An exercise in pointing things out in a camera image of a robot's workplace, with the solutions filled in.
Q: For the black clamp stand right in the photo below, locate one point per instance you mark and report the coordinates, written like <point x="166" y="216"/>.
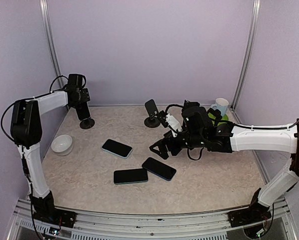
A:
<point x="214" y="114"/>

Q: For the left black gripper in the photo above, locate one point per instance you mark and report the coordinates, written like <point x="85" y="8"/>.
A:
<point x="86" y="96"/>

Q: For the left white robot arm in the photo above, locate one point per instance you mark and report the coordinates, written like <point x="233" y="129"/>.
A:
<point x="26" y="133"/>

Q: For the aluminium frame post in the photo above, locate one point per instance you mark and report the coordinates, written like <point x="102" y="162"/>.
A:
<point x="49" y="36"/>
<point x="248" y="53"/>

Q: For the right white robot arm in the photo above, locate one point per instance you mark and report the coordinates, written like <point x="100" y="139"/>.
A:
<point x="198" y="130"/>

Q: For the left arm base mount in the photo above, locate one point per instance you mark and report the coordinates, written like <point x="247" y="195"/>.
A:
<point x="60" y="217"/>

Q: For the phone with light-blue case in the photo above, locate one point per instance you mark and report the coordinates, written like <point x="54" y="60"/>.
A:
<point x="117" y="148"/>

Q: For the white blue mug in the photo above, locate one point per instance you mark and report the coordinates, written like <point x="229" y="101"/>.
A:
<point x="221" y="104"/>

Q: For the phone with lilac case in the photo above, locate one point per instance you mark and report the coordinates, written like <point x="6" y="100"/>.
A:
<point x="82" y="111"/>

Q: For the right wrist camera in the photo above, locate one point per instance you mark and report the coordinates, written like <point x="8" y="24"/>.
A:
<point x="169" y="121"/>

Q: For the phone with dark-blue case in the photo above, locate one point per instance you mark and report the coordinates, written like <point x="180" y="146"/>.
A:
<point x="159" y="168"/>

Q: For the white bowl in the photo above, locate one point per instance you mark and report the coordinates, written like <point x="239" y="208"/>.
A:
<point x="62" y="145"/>

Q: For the front aluminium rail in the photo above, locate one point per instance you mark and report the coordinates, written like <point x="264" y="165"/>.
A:
<point x="93" y="225"/>

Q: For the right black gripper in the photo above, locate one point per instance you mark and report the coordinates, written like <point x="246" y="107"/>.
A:
<point x="168" y="139"/>

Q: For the green saucer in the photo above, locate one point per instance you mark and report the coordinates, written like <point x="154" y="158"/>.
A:
<point x="224" y="118"/>

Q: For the left aluminium frame post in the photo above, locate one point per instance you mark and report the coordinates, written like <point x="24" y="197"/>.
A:
<point x="49" y="36"/>

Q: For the folding phone stand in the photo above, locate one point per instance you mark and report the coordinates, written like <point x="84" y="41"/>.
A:
<point x="151" y="121"/>
<point x="87" y="123"/>

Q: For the black clamp phone stand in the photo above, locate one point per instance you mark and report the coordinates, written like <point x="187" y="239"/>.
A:
<point x="188" y="104"/>

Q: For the phone with teal case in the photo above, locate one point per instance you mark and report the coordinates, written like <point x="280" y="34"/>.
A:
<point x="130" y="176"/>

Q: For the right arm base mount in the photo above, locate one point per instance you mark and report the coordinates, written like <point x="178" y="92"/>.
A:
<point x="247" y="216"/>

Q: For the right aluminium frame post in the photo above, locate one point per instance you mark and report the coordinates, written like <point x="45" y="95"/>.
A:
<point x="248" y="53"/>

